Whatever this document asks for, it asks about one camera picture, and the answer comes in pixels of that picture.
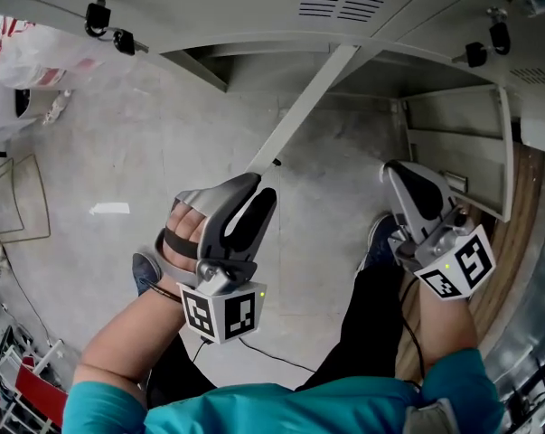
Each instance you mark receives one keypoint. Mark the person's blue shoe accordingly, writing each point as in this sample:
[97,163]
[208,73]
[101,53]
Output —
[380,242]
[145,271]

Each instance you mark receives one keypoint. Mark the brown wooden slat platform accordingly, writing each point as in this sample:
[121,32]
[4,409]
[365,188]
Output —
[520,224]

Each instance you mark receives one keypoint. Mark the person's teal shirt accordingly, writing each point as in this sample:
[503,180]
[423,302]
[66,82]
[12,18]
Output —
[299,409]

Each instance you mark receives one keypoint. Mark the grey metal locker cabinet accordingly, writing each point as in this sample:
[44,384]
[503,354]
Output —
[209,7]

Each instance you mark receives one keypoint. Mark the red chair with white frame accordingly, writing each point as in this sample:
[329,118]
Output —
[37,387]

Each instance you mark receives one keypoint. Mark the small white floor bottle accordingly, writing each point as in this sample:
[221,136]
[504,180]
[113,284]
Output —
[55,109]

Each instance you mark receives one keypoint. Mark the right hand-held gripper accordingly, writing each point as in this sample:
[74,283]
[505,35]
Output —
[453,265]

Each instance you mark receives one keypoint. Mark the person's black trousers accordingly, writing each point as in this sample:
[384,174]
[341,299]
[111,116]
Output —
[362,323]

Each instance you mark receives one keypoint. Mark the person's blue left shoe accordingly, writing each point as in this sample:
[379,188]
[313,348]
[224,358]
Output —
[145,271]

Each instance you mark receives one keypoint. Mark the person's left hand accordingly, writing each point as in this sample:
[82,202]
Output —
[186,217]

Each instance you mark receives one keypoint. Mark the black waste bin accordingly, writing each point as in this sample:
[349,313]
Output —
[21,104]

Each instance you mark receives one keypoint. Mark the person's blue right shoe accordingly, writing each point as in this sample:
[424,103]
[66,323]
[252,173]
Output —
[380,242]

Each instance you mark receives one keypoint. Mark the person's left forearm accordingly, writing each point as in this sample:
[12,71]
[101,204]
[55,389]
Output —
[127,342]

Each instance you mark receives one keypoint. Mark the person's right forearm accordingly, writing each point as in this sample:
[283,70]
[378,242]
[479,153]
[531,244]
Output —
[444,328]

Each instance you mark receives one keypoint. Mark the black wrist band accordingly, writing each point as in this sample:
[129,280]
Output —
[163,292]

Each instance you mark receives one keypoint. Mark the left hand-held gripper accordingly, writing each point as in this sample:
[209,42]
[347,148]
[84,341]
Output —
[227,305]

